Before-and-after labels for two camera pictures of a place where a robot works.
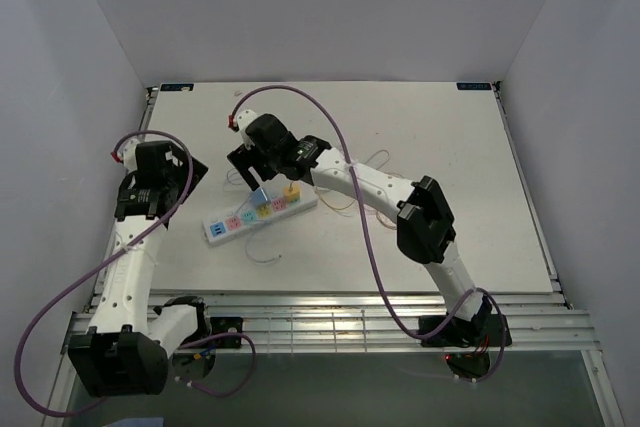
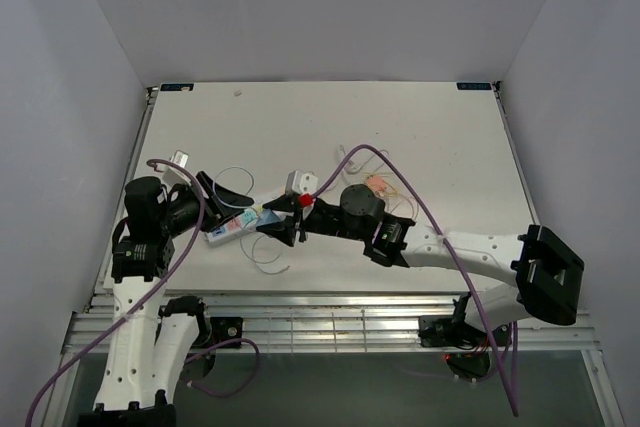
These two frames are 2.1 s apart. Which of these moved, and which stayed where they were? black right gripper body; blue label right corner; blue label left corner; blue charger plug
Moved: blue charger plug; black right gripper body
Stayed: blue label right corner; blue label left corner
